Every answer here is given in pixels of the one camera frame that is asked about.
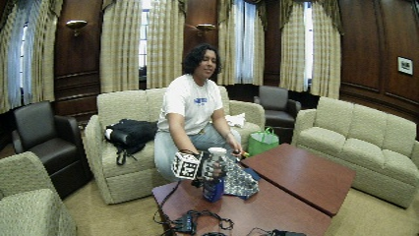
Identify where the blue bottle with white cap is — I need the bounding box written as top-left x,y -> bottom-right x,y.
202,147 -> 229,204

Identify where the black and white patterned cloth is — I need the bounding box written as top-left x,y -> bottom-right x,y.
221,156 -> 262,201

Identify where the green tote bag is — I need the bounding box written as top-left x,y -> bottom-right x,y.
246,126 -> 282,157

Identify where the white marker cube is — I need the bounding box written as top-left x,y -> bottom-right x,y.
170,150 -> 203,181

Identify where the white crumpled cloth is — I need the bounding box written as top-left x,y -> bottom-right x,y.
223,112 -> 247,129

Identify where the small black leather armchair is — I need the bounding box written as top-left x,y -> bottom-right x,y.
253,85 -> 302,145

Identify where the the person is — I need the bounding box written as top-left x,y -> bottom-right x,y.
153,43 -> 246,183

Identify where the black backpack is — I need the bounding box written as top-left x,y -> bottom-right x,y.
104,118 -> 158,166

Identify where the black flat device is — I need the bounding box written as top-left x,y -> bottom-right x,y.
265,228 -> 307,236

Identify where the beige two-seat sofa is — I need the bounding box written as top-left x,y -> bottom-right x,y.
82,86 -> 267,206

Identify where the beige three-seat sofa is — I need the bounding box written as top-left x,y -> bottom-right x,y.
291,95 -> 419,209

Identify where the beige checked curtain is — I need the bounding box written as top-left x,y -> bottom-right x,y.
309,0 -> 343,100
215,0 -> 239,87
145,0 -> 186,89
100,0 -> 142,94
31,0 -> 64,103
279,0 -> 307,92
253,6 -> 266,87

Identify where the white sheer curtain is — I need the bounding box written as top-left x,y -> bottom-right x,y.
234,0 -> 257,85
5,0 -> 37,109

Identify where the large black leather armchair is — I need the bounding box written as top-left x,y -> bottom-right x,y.
11,100 -> 94,200

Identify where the beige fabric armchair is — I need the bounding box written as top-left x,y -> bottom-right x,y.
0,150 -> 78,236

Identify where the black looped cable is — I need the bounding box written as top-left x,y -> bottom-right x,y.
192,209 -> 235,231

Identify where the black glove cable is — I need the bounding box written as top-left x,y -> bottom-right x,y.
152,179 -> 185,236

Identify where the black cable hub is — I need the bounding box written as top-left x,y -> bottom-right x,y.
173,211 -> 199,235

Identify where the brass wall sconce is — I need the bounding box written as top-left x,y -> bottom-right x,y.
64,19 -> 89,37
194,23 -> 217,37

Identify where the framed wall picture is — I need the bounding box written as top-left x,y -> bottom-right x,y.
396,55 -> 415,77

